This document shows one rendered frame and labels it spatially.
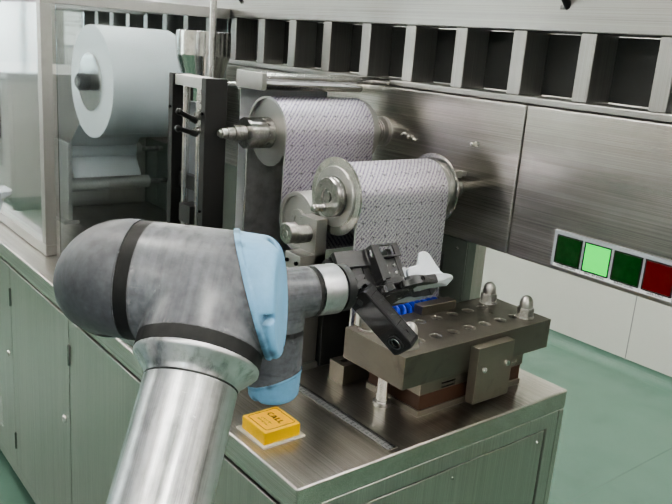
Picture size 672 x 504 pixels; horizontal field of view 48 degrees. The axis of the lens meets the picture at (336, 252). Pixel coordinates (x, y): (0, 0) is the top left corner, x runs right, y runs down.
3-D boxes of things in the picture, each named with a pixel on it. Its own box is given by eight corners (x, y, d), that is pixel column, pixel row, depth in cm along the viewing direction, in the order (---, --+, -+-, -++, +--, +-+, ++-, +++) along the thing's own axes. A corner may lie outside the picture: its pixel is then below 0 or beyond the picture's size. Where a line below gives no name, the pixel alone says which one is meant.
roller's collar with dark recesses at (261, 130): (235, 146, 159) (236, 115, 157) (259, 145, 162) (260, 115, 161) (251, 150, 154) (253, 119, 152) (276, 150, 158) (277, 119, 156)
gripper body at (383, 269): (401, 240, 118) (338, 246, 111) (420, 291, 116) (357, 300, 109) (375, 261, 124) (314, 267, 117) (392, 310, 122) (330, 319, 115)
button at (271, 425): (241, 428, 126) (241, 415, 125) (276, 418, 130) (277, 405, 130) (264, 447, 121) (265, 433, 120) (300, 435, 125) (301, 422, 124)
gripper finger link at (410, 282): (439, 269, 117) (391, 278, 113) (443, 278, 117) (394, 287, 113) (425, 281, 121) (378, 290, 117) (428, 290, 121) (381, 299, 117)
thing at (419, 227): (348, 304, 143) (356, 208, 138) (435, 287, 158) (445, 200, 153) (350, 305, 143) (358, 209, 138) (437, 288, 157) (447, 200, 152)
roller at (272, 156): (249, 160, 166) (252, 95, 162) (338, 156, 182) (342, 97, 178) (285, 171, 156) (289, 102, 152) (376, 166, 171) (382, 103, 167)
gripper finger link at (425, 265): (450, 243, 122) (402, 251, 118) (463, 277, 120) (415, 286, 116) (441, 251, 125) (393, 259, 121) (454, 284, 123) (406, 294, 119)
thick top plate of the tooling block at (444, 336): (342, 357, 140) (345, 326, 138) (485, 321, 165) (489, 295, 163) (402, 390, 128) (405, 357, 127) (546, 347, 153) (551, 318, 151)
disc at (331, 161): (308, 225, 150) (314, 150, 146) (310, 225, 150) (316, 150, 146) (356, 244, 139) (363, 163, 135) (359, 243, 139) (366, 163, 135)
